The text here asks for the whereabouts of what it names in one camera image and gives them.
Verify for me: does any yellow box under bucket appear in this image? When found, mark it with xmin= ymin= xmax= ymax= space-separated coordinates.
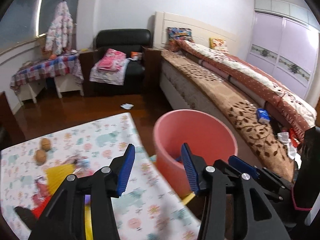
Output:
xmin=181 ymin=192 xmax=195 ymax=206

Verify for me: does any colourful cartoon pillow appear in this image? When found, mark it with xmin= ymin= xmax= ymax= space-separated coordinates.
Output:
xmin=167 ymin=27 xmax=194 ymax=52

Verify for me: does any white tissue on floor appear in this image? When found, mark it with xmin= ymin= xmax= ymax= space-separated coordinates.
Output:
xmin=120 ymin=103 xmax=134 ymax=110

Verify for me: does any pink plastic trash bucket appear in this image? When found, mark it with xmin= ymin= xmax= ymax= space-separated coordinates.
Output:
xmin=153 ymin=109 xmax=238 ymax=198

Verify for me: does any plaid checkered tablecloth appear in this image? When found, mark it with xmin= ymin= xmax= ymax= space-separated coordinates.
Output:
xmin=10 ymin=54 xmax=84 ymax=93

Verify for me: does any white side table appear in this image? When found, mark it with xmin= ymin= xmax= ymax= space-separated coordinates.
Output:
xmin=15 ymin=74 xmax=84 ymax=105

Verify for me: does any yellow foam net sleeve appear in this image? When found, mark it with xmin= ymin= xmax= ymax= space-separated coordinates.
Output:
xmin=45 ymin=164 xmax=75 ymax=195

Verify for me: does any white crumpled cloth on bed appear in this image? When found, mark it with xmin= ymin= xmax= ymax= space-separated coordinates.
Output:
xmin=277 ymin=132 xmax=298 ymax=160

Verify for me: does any red dotted quilt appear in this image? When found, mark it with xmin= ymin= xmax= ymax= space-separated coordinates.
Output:
xmin=176 ymin=40 xmax=317 ymax=141

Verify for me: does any walnut farther one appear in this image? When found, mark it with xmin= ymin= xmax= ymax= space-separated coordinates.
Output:
xmin=40 ymin=138 xmax=52 ymax=152

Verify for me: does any pink folded blanket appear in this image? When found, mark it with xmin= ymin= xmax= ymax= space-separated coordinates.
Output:
xmin=97 ymin=48 xmax=126 ymax=72

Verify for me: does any walnut nearer table edge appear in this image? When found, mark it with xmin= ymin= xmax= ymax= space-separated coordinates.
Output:
xmin=34 ymin=149 xmax=47 ymax=166

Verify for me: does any light floral folded sheet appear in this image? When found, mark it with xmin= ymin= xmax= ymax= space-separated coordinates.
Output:
xmin=89 ymin=59 xmax=130 ymax=86

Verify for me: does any black leather armchair far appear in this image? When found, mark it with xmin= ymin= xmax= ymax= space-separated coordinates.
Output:
xmin=79 ymin=29 xmax=161 ymax=97

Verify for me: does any yellow plastic bag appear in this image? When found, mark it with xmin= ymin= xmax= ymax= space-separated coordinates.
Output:
xmin=85 ymin=205 xmax=93 ymax=240

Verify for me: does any yellow red pillow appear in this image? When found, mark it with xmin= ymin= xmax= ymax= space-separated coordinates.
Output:
xmin=209 ymin=38 xmax=229 ymax=54

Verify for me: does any orange box on armchair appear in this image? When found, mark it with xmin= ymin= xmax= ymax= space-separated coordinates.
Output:
xmin=131 ymin=51 xmax=143 ymax=61

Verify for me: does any clear printed snack bag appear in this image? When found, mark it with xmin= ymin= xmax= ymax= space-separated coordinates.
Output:
xmin=32 ymin=176 xmax=50 ymax=206

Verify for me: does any white bed frame headboard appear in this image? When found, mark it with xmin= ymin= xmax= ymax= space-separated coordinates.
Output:
xmin=152 ymin=11 xmax=263 ymax=160

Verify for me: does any hanging floral puffer jacket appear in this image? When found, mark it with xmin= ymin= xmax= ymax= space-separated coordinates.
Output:
xmin=45 ymin=1 xmax=73 ymax=55

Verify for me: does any blue tissue pack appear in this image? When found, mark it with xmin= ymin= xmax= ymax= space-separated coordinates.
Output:
xmin=256 ymin=108 xmax=270 ymax=124

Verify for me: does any floral bear tablecloth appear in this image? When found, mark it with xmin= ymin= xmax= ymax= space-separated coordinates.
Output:
xmin=1 ymin=113 xmax=200 ymax=239

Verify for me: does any lilac sliding wardrobe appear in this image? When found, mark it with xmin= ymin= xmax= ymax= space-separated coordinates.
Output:
xmin=246 ymin=0 xmax=319 ymax=99

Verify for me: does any black foam net sleeve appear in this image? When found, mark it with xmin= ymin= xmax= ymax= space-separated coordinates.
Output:
xmin=14 ymin=206 xmax=38 ymax=230

